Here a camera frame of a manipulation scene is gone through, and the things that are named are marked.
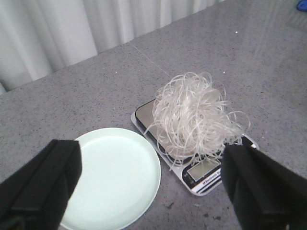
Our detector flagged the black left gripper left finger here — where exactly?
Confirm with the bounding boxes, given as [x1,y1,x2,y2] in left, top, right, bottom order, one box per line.
[0,139,82,230]

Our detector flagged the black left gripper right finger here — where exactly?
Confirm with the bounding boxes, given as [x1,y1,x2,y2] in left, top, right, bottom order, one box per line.
[222,144,307,230]

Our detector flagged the white vermicelli noodle bundle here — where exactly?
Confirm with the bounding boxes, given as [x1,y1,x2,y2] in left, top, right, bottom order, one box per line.
[146,72,251,169]

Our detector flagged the silver digital kitchen scale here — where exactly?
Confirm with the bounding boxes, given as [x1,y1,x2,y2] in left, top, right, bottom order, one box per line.
[131,100,222,196]

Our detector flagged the pale green round plate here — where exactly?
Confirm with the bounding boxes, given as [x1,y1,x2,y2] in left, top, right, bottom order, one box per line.
[61,128,161,230]

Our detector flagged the white pleated curtain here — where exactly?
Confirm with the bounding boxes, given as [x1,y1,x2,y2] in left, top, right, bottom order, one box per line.
[0,0,214,93]

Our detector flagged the blue object at table edge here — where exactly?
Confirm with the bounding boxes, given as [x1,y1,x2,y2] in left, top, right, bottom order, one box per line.
[296,0,307,12]

